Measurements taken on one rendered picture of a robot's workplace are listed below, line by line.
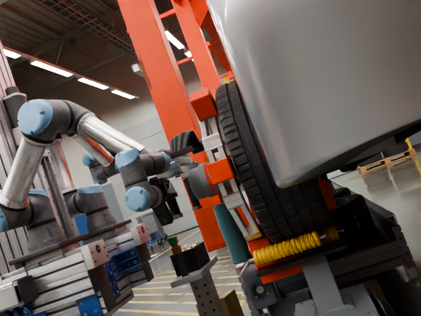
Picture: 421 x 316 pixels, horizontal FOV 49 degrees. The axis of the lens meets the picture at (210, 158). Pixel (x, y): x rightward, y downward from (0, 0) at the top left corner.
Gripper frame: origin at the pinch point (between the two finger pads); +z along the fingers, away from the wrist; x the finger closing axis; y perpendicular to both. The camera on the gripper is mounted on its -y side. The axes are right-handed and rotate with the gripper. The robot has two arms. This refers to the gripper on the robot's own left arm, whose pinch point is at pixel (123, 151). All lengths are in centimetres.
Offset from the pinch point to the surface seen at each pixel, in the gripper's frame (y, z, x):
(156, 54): -41, -30, 57
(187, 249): 61, -31, 48
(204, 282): 81, -23, 49
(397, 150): 89, 1024, 83
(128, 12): -67, -32, 46
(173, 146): 12, -91, 89
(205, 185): 29, -78, 92
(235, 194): 33, -94, 110
